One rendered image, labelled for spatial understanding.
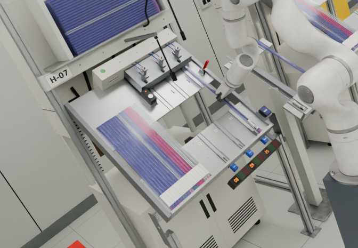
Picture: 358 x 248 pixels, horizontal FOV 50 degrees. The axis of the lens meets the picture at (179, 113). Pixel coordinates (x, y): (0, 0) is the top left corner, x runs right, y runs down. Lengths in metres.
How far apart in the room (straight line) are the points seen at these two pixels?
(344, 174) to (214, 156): 0.57
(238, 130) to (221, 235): 0.68
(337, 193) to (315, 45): 0.54
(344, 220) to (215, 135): 0.65
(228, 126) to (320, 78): 0.71
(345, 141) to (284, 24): 0.43
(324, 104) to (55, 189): 2.64
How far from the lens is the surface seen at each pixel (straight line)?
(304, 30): 1.29
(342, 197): 1.49
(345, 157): 1.40
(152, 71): 1.88
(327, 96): 1.23
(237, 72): 1.64
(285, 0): 1.32
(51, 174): 3.42
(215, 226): 2.19
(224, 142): 1.78
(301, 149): 2.25
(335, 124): 1.33
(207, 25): 4.18
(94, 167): 1.95
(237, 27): 1.52
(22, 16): 1.96
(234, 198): 2.23
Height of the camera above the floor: 1.57
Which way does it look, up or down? 20 degrees down
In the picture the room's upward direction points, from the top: 25 degrees counter-clockwise
